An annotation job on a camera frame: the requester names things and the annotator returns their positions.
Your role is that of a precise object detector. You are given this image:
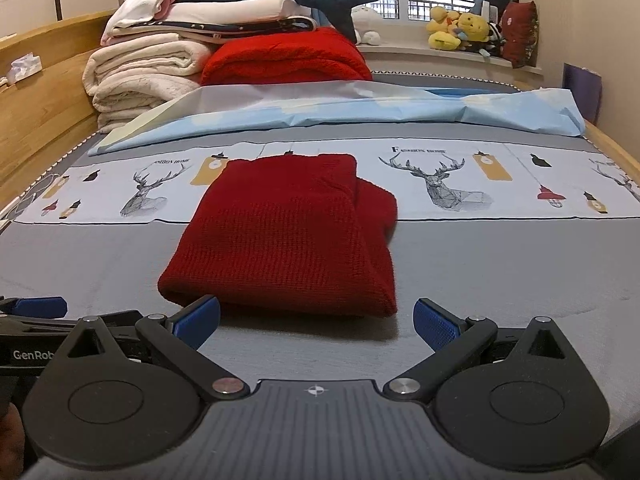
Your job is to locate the dark red knit sweater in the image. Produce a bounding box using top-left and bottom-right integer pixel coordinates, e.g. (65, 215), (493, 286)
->
(157, 154), (398, 318)

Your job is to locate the grey printed bed sheet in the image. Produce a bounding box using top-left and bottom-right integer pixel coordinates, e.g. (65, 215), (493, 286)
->
(1, 75), (639, 431)

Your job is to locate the tissue pack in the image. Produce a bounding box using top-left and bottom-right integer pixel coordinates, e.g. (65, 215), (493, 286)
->
(6, 52), (42, 84)

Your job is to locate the cream folded blanket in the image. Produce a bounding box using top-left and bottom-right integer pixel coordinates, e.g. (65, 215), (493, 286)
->
(82, 32), (214, 133)

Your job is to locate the light blue duvet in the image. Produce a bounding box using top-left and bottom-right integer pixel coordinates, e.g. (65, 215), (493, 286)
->
(89, 80), (586, 156)

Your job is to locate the white pink folded bedding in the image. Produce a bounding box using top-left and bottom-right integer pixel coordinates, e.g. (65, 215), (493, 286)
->
(101, 0), (318, 47)

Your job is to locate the bright red folded blanket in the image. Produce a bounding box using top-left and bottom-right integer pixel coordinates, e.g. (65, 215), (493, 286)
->
(200, 27), (372, 86)

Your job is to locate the dark red cushion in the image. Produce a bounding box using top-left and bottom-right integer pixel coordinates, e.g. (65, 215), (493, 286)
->
(501, 1), (538, 68)

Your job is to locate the yellow plush toy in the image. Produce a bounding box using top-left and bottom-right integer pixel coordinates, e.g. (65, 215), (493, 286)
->
(426, 6), (491, 52)

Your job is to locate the white plush toy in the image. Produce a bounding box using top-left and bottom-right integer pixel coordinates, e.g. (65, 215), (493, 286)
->
(352, 6), (384, 46)

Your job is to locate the wooden bed frame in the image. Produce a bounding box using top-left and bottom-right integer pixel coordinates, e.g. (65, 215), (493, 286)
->
(1, 13), (639, 208)

